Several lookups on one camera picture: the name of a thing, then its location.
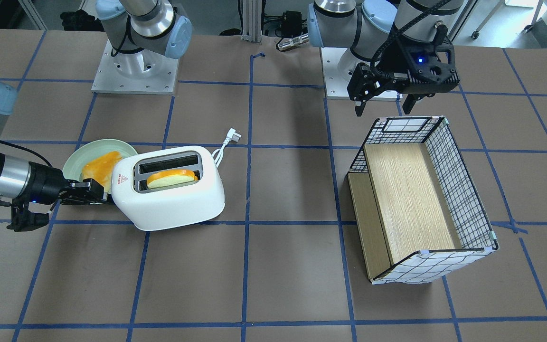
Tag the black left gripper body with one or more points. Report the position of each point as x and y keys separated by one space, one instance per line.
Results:
x=398 y=60

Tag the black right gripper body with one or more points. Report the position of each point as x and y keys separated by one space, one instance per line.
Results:
x=45 y=185

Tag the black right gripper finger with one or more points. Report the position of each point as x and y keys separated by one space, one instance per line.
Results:
x=87 y=186
x=86 y=198

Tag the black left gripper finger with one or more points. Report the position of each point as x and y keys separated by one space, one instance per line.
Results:
x=410 y=102
x=367 y=82

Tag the white two-slot toaster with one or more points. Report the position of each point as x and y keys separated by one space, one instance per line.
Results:
x=199 y=197

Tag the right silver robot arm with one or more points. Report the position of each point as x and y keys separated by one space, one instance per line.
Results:
x=144 y=35

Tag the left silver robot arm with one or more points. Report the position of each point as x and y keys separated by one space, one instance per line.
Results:
x=368 y=28

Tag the bread slice in toaster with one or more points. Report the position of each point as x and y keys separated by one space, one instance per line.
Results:
x=170 y=178

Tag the toast slice on plate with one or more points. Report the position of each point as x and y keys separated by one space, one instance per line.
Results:
x=101 y=169

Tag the light green plate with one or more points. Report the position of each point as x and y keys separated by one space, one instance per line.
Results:
x=72 y=169

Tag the silver metal connector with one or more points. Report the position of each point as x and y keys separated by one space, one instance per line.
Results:
x=286 y=44

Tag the black power adapter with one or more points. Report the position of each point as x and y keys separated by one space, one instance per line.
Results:
x=291 y=24

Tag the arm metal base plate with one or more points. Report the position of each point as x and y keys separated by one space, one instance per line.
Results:
x=337 y=66
x=142 y=73

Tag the wire grid shelf with wood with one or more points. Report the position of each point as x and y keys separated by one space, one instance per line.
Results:
x=418 y=212

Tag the aluminium frame post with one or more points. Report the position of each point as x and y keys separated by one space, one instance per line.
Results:
x=251 y=17

